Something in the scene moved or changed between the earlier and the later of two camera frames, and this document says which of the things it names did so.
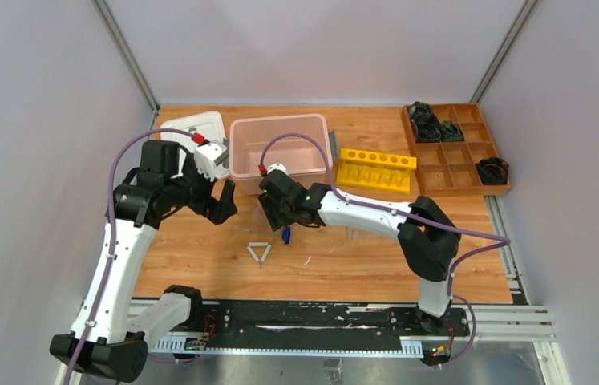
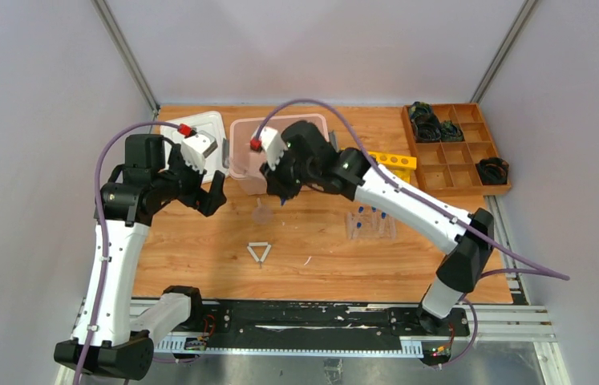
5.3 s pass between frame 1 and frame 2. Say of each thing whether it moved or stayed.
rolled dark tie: stayed
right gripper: moved
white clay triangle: stayed
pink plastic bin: stayed
